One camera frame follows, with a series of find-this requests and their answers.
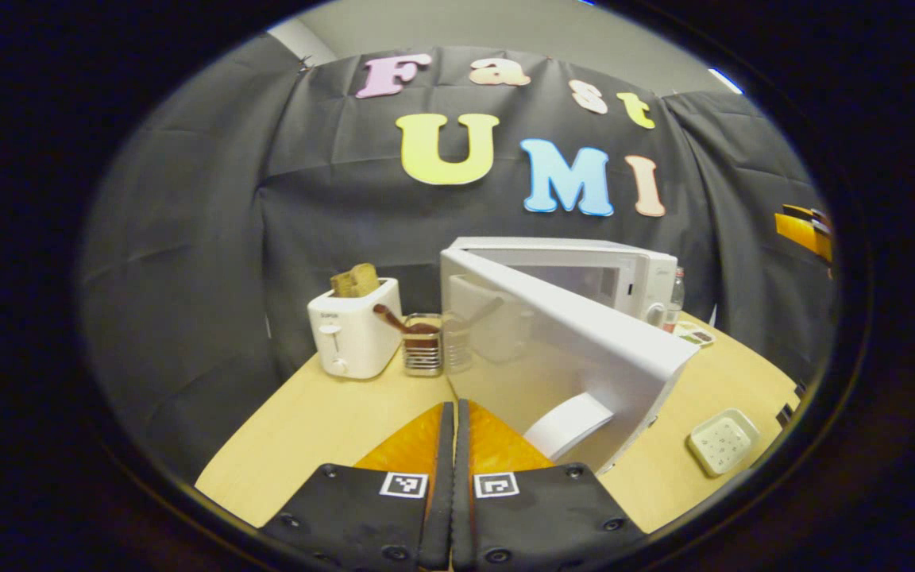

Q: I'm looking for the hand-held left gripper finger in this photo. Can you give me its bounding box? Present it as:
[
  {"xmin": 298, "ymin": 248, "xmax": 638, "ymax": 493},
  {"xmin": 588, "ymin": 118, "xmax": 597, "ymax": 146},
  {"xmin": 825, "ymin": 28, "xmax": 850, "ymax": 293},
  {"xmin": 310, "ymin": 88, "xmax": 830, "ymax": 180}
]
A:
[
  {"xmin": 451, "ymin": 399, "xmax": 649, "ymax": 572},
  {"xmin": 259, "ymin": 401, "xmax": 456, "ymax": 572}
]

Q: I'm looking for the white microwave oven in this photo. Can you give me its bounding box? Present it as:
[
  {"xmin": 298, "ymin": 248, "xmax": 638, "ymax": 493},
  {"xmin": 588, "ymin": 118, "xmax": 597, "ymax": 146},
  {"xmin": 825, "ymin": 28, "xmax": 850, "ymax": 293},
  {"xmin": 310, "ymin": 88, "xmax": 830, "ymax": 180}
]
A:
[{"xmin": 439, "ymin": 236, "xmax": 701, "ymax": 476}]

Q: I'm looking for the metal utensil holder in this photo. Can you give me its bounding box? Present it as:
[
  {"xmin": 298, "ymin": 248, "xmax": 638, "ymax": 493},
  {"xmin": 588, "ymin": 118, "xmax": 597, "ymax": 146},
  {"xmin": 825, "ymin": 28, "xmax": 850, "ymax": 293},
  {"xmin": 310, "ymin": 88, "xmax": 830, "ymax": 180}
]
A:
[{"xmin": 402, "ymin": 313, "xmax": 446, "ymax": 377}]

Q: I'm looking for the clear plastic bottle red label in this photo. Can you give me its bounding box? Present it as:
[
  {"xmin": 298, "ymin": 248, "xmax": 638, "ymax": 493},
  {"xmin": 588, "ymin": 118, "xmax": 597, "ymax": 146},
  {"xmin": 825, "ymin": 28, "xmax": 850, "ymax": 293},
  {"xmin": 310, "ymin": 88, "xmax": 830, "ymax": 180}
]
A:
[{"xmin": 662, "ymin": 266, "xmax": 686, "ymax": 333}]

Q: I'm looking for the white divided snack dish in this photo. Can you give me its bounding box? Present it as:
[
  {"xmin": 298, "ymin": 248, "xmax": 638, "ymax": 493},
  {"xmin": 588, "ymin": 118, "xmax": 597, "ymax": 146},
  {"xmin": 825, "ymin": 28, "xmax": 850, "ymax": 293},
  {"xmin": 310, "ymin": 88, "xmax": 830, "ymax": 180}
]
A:
[{"xmin": 672, "ymin": 320, "xmax": 717, "ymax": 348}]

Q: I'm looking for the brown wooden spoon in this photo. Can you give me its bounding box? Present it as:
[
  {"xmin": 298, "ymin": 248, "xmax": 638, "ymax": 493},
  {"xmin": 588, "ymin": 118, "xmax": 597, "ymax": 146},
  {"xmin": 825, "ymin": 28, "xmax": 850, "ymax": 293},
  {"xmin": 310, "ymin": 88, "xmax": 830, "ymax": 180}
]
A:
[{"xmin": 373, "ymin": 303, "xmax": 441, "ymax": 336}]

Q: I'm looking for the white toaster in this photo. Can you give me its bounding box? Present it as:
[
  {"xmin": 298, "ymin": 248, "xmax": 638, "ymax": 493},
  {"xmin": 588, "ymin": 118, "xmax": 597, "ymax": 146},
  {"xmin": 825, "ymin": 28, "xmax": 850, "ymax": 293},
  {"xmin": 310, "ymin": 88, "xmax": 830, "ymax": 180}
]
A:
[{"xmin": 307, "ymin": 276, "xmax": 404, "ymax": 380}]

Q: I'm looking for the white patterned square plate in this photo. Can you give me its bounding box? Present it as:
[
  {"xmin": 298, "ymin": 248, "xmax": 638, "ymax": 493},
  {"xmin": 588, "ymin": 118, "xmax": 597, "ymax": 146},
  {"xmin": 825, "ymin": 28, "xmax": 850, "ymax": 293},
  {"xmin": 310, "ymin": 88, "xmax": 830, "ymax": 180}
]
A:
[{"xmin": 686, "ymin": 408, "xmax": 762, "ymax": 477}]

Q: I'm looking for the black backdrop cloth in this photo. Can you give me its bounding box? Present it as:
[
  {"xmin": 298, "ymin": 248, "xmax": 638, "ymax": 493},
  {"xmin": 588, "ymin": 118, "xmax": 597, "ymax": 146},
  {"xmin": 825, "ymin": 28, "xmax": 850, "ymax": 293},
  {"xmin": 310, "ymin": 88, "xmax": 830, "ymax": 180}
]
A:
[{"xmin": 80, "ymin": 44, "xmax": 840, "ymax": 485}]

